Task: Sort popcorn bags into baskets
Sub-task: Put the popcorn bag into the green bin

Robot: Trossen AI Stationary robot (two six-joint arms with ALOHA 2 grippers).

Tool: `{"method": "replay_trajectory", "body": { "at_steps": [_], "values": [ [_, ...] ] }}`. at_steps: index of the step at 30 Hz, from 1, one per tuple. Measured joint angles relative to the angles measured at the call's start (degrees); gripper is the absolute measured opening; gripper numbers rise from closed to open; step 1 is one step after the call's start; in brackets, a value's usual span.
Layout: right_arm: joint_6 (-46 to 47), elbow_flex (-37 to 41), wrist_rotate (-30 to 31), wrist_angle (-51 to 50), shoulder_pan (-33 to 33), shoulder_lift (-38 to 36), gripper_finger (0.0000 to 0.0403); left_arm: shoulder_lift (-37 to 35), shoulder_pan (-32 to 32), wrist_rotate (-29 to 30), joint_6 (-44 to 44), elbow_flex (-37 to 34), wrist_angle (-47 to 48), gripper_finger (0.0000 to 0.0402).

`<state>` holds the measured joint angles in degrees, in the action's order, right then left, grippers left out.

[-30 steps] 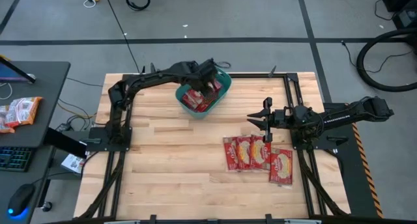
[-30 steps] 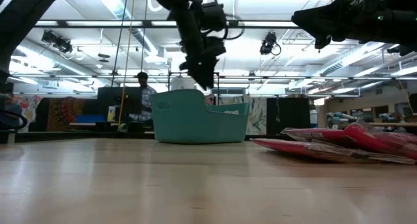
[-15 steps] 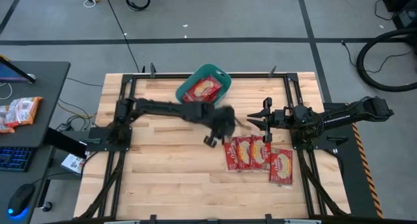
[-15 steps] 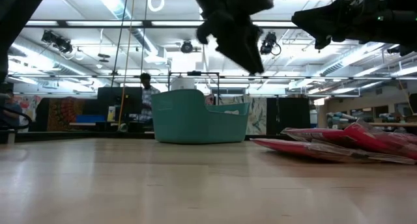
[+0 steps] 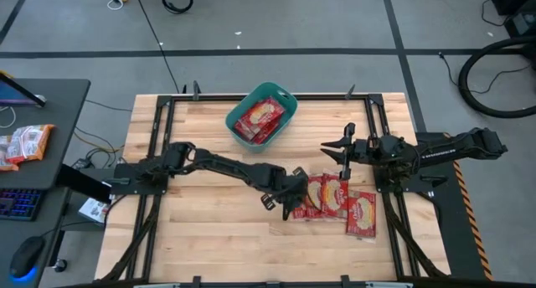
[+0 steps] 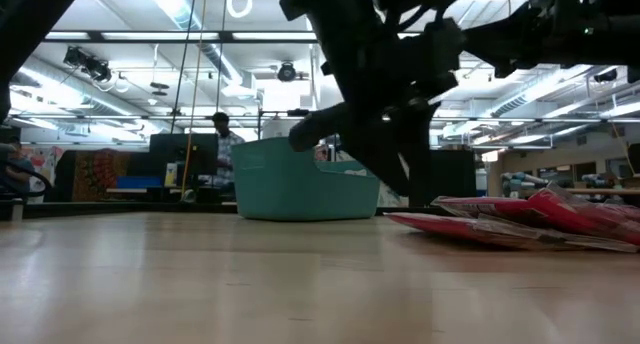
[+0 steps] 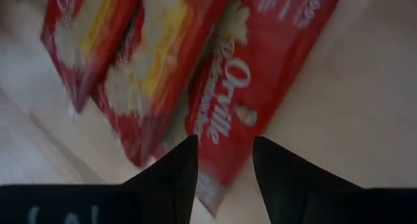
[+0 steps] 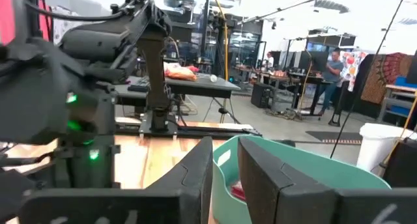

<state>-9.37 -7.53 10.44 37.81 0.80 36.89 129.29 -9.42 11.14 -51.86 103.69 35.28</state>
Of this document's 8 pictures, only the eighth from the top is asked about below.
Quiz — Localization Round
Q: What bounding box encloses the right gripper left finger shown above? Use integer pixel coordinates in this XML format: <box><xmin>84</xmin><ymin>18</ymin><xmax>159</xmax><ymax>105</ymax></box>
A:
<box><xmin>146</xmin><ymin>135</ymin><xmax>214</xmax><ymax>224</ymax></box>

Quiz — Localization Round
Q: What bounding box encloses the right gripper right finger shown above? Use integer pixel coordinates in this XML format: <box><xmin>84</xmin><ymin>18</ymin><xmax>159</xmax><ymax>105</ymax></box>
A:
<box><xmin>237</xmin><ymin>137</ymin><xmax>338</xmax><ymax>224</ymax></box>

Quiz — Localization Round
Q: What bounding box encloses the red popcorn bag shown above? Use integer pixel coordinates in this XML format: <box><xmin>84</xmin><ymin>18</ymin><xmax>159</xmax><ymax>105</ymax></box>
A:
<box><xmin>230</xmin><ymin>180</ymin><xmax>247</xmax><ymax>202</ymax></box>

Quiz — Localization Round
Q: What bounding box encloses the orange popcorn multipack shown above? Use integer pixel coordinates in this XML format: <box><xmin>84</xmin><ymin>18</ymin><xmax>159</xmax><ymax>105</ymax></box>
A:
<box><xmin>164</xmin><ymin>62</ymin><xmax>199</xmax><ymax>82</ymax></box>

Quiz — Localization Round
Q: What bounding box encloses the teal plastic basket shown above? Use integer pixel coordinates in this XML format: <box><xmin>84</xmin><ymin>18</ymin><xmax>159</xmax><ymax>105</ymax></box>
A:
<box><xmin>211</xmin><ymin>135</ymin><xmax>392</xmax><ymax>224</ymax></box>

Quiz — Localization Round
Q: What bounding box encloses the black tripod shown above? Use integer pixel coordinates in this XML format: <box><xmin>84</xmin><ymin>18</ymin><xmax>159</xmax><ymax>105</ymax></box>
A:
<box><xmin>202</xmin><ymin>96</ymin><xmax>242</xmax><ymax>125</ymax></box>

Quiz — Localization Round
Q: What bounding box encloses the black striped floor mat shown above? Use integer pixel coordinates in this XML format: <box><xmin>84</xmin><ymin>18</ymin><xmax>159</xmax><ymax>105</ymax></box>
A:
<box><xmin>305</xmin><ymin>130</ymin><xmax>364</xmax><ymax>146</ymax></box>

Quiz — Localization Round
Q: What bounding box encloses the black floor cabinet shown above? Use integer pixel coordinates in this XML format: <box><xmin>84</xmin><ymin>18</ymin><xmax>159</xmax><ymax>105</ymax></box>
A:
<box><xmin>250</xmin><ymin>83</ymin><xmax>272</xmax><ymax>109</ymax></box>

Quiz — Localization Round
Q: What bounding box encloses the dark grey office desk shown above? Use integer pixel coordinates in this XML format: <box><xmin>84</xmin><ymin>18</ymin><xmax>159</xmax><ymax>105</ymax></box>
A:
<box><xmin>113</xmin><ymin>74</ymin><xmax>241</xmax><ymax>108</ymax></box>

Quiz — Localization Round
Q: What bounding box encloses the black floor stand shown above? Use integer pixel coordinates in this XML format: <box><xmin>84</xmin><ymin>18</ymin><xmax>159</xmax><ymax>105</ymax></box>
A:
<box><xmin>328</xmin><ymin>80</ymin><xmax>351</xmax><ymax>128</ymax></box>

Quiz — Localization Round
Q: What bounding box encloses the white plastic bin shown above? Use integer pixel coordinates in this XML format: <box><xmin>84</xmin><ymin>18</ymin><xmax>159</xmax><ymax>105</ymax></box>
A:
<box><xmin>356</xmin><ymin>122</ymin><xmax>417</xmax><ymax>173</ymax></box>

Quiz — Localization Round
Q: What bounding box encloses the black computer keyboard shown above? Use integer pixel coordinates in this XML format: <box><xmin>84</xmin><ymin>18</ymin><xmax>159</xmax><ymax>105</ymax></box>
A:
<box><xmin>127</xmin><ymin>76</ymin><xmax>151</xmax><ymax>94</ymax></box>

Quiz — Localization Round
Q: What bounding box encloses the distant work table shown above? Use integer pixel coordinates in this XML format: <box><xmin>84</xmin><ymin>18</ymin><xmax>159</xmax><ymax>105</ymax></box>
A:
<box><xmin>233</xmin><ymin>64</ymin><xmax>327</xmax><ymax>118</ymax></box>

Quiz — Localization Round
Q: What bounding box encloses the thin black stand pole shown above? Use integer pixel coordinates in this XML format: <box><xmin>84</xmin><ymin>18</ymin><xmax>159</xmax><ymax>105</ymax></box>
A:
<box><xmin>328</xmin><ymin>0</ymin><xmax>413</xmax><ymax>160</ymax></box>

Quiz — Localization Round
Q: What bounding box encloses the black box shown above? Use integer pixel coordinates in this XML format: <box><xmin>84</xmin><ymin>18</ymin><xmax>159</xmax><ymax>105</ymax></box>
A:
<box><xmin>382</xmin><ymin>137</ymin><xmax>417</xmax><ymax>189</ymax></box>

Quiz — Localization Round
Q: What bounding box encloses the person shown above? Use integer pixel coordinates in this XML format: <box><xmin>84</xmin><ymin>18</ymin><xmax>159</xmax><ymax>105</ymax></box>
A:
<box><xmin>262</xmin><ymin>51</ymin><xmax>275</xmax><ymax>70</ymax></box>
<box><xmin>317</xmin><ymin>49</ymin><xmax>345</xmax><ymax>117</ymax></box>

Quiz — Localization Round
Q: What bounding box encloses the wooden stick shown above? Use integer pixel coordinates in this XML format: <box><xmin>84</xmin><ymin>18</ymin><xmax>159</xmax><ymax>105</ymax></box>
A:
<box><xmin>381</xmin><ymin>92</ymin><xmax>417</xmax><ymax>167</ymax></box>

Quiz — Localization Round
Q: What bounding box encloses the colourful fruit print cloth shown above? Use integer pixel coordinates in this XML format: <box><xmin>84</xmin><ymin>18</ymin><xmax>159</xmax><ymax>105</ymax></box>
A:
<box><xmin>339</xmin><ymin>50</ymin><xmax>369</xmax><ymax>92</ymax></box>

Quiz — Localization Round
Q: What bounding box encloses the grey workbench with blue bins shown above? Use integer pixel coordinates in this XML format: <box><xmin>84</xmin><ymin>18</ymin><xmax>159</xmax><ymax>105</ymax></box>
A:
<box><xmin>377</xmin><ymin>75</ymin><xmax>417</xmax><ymax>124</ymax></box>

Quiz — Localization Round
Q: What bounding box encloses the brown patterned tapestry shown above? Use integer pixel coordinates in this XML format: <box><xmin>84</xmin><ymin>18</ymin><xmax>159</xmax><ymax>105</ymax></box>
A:
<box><xmin>360</xmin><ymin>52</ymin><xmax>414</xmax><ymax>105</ymax></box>

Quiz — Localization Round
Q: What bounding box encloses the red panel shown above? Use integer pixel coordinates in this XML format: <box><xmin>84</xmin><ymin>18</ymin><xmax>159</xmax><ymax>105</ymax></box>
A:
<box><xmin>0</xmin><ymin>0</ymin><xmax>53</xmax><ymax>45</ymax></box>

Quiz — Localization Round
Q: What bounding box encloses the black aluminium table frame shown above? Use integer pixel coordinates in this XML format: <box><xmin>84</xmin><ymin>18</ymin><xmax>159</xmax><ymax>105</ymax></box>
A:
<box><xmin>115</xmin><ymin>111</ymin><xmax>262</xmax><ymax>139</ymax></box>

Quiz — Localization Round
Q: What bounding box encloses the yellow hanging cable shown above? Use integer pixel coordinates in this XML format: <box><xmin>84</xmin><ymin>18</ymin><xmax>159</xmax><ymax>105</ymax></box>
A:
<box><xmin>210</xmin><ymin>0</ymin><xmax>229</xmax><ymax>82</ymax></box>

